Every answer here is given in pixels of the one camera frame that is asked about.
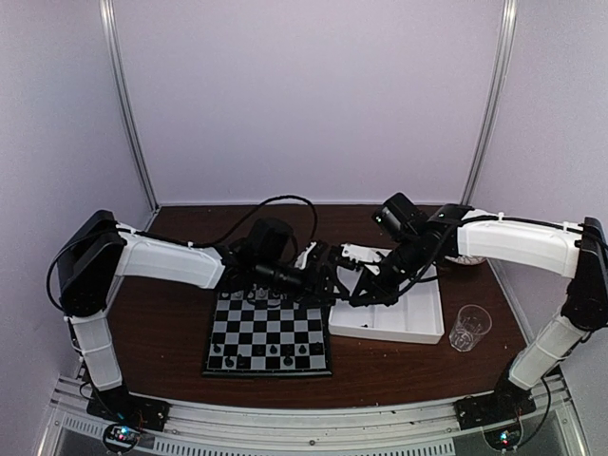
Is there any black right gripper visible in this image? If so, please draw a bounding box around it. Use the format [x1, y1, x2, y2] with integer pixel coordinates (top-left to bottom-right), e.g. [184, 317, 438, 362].
[351, 235, 428, 307]

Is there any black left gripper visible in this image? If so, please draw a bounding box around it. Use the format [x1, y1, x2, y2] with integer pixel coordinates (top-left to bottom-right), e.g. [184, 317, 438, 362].
[256, 257, 351, 310]

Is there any white plastic compartment tray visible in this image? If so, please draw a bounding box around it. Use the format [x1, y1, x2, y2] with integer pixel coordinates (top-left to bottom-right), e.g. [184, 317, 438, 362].
[328, 280, 445, 345]

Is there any black white chess board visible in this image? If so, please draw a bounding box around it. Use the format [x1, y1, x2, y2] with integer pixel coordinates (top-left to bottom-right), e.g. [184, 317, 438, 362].
[201, 292, 332, 378]

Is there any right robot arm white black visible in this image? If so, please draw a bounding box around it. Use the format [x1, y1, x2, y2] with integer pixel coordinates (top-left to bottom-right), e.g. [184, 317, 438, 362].
[349, 193, 607, 420]

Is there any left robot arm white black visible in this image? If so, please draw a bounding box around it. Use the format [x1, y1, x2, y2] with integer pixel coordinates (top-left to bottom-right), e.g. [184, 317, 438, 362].
[45, 210, 342, 422]

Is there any white chess pieces row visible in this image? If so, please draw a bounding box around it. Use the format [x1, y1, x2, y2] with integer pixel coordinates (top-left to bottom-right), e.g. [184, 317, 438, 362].
[218, 285, 285, 304]

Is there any patterned ceramic plate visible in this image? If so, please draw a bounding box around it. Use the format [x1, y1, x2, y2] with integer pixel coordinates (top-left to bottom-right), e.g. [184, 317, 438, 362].
[446, 256, 486, 266]

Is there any clear drinking glass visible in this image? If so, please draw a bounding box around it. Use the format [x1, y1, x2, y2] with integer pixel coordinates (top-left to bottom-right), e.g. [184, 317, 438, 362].
[448, 304, 492, 352]

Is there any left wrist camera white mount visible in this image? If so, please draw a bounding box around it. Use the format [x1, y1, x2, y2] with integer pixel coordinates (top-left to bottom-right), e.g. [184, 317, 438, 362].
[294, 240, 328, 270]

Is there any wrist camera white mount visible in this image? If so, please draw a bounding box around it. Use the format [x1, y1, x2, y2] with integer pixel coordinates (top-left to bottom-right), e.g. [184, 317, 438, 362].
[294, 240, 328, 270]
[340, 243, 383, 276]

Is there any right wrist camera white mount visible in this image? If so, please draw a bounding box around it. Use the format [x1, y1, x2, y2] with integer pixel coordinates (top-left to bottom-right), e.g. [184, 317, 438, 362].
[340, 243, 383, 276]

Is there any front aluminium rail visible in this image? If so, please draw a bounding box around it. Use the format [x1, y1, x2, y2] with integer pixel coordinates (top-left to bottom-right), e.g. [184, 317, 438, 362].
[34, 374, 590, 455]

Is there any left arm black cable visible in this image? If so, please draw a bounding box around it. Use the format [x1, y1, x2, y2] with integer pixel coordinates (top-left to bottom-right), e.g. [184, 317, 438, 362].
[189, 194, 319, 253]

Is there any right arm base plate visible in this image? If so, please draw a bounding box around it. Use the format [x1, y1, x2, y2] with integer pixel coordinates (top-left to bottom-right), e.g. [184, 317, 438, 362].
[454, 393, 537, 430]

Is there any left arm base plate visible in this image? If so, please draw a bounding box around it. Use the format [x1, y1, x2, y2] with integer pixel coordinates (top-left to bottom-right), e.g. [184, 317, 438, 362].
[86, 396, 170, 431]

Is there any right aluminium frame post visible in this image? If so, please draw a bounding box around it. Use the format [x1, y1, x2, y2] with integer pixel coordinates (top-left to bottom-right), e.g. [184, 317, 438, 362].
[461, 0, 519, 204]

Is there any aluminium frame post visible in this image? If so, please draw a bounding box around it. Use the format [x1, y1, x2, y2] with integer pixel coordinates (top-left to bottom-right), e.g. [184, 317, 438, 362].
[99, 0, 160, 212]
[461, 0, 519, 204]

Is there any left aluminium frame post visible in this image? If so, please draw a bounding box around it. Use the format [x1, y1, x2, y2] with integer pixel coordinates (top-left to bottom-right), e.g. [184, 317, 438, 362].
[99, 0, 160, 212]

